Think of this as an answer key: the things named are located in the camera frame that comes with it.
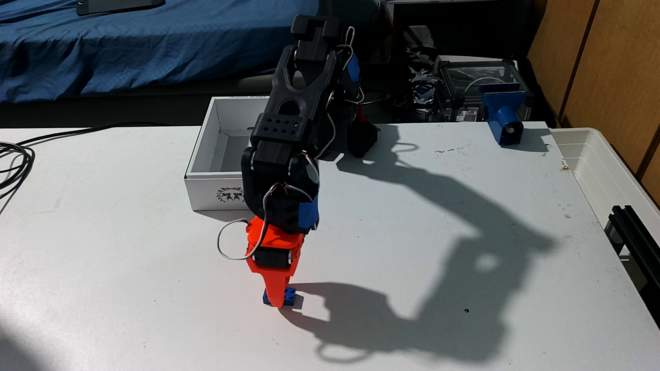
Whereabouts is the blue toy brick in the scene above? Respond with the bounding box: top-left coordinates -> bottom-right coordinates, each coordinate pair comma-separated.
262,287 -> 298,308

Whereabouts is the white cardboard box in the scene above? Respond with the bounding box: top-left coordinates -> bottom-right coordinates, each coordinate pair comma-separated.
184,95 -> 272,212

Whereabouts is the blue bedspread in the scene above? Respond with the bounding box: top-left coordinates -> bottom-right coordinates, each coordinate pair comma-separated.
0,0 -> 321,104

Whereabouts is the blue printed clamp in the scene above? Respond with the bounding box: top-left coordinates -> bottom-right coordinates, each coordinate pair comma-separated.
479,82 -> 528,148

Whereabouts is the white plastic bin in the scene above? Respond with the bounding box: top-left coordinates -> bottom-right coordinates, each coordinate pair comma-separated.
549,127 -> 660,249

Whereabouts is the black aluminium extrusion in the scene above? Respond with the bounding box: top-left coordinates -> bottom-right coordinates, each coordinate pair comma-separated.
604,205 -> 660,328

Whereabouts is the wooden cabinet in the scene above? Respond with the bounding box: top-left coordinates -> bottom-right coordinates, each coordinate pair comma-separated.
526,0 -> 660,207

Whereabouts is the clear enclosure with black frame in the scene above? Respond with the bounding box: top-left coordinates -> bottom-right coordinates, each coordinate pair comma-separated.
433,56 -> 535,123

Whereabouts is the coiled black cable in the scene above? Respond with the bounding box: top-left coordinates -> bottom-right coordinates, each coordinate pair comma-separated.
0,142 -> 36,213

